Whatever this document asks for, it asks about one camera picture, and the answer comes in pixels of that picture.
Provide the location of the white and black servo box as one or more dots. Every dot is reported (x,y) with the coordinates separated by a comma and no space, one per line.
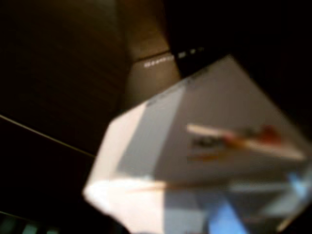
(195,109)

